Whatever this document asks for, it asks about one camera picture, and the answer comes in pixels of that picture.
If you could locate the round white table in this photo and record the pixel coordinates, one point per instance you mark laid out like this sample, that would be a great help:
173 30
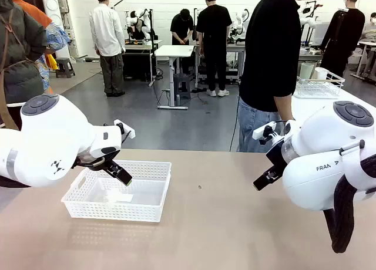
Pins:
367 44

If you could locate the dark grey stool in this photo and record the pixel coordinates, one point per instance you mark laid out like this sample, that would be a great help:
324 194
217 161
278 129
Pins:
182 82

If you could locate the person black cap t-shirt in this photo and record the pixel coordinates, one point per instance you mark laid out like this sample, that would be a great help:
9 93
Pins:
213 32

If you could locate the person's right forearm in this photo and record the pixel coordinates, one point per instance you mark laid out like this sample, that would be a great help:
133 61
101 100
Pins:
283 108

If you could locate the person black shirt jeans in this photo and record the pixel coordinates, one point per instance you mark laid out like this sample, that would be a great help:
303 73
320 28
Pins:
270 47

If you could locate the white cup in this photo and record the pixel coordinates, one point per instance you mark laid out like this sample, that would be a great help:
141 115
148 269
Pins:
320 73

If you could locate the grey step stool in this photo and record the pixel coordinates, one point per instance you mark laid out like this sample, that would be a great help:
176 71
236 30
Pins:
64 67

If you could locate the white tower air conditioner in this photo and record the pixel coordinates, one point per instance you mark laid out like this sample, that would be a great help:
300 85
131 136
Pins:
54 14

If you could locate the pale green cup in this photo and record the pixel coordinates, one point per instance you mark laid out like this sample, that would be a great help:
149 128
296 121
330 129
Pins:
308 70

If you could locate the person dark green vest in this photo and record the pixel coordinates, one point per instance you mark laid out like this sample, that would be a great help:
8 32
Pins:
17 61

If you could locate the brown-top workbench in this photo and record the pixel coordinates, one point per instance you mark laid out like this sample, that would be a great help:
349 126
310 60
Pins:
138 47

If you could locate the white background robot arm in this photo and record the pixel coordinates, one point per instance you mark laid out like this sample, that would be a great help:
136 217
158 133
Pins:
241 20
308 20
138 23

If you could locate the figure orange blue clothes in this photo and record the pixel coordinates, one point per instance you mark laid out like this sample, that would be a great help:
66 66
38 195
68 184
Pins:
55 38

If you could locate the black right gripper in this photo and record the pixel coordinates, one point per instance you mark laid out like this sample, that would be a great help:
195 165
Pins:
276 157

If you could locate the person white shirt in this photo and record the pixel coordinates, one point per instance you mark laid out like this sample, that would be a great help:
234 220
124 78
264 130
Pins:
107 32

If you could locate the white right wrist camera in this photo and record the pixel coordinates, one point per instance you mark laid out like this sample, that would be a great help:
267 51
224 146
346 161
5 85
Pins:
263 131

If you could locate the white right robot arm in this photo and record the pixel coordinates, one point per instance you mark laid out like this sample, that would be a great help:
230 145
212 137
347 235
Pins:
320 135

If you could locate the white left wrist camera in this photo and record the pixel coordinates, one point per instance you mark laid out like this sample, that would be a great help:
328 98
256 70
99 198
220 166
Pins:
126 130

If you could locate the white height-adjustable desk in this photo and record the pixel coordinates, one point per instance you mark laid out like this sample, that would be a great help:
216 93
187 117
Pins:
173 51

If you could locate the white perforated plastic basket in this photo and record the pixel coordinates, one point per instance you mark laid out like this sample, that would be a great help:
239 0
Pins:
147 199

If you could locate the long grey workbench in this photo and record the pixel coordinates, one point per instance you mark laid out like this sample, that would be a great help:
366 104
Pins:
308 54

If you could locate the bowing person black clothes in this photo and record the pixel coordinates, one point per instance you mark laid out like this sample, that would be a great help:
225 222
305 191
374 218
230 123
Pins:
182 26

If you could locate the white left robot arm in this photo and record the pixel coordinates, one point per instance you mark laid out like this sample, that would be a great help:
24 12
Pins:
53 129

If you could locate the person with face mask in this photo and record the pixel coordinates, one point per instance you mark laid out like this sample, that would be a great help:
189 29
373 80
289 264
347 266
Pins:
372 26

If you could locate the person black long sleeves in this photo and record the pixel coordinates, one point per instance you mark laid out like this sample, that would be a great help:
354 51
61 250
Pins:
343 32

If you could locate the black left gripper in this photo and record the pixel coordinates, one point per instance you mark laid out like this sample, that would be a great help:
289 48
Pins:
101 162

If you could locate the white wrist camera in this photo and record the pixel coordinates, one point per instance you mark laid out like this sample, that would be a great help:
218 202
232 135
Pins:
263 131
126 130

